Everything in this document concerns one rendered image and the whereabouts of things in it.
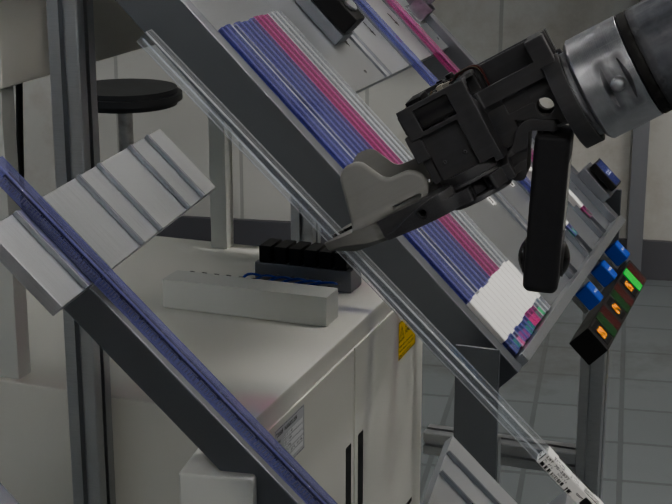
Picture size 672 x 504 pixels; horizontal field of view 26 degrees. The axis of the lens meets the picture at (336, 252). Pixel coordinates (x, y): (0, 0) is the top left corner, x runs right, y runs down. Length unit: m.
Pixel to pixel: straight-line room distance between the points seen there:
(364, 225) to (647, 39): 0.23
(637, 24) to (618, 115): 0.06
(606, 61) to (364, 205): 0.20
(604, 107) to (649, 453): 2.32
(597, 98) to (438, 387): 2.61
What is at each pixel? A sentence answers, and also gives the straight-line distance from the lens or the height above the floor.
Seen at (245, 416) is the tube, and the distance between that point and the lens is 1.01.
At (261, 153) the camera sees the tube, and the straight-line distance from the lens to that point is 1.06.
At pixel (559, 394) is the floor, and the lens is 3.56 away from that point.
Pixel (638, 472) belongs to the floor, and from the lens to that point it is 3.17.
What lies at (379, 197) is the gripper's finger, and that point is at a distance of 1.03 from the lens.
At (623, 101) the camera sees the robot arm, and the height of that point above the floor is 1.13.
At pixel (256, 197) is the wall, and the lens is 4.60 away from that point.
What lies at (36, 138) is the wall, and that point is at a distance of 4.79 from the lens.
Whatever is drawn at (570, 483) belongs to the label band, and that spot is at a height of 0.84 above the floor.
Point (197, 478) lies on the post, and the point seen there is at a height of 0.82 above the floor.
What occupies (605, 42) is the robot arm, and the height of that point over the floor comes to 1.17.
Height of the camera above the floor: 1.30
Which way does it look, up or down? 16 degrees down
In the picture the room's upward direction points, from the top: straight up
